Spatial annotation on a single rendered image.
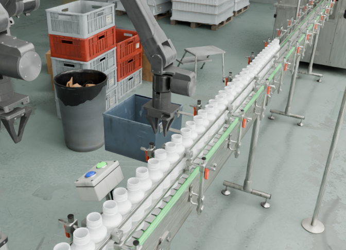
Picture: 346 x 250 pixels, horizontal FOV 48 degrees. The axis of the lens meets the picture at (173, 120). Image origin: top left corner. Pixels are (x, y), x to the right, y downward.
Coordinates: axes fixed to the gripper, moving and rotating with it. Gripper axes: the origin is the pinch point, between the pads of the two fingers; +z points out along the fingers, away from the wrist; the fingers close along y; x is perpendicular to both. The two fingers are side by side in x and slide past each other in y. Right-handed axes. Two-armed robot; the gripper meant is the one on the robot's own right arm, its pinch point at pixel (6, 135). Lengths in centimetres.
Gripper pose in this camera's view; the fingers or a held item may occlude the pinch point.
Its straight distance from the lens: 90.5
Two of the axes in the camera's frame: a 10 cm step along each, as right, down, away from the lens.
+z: -0.3, 9.0, 4.4
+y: 9.0, 2.1, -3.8
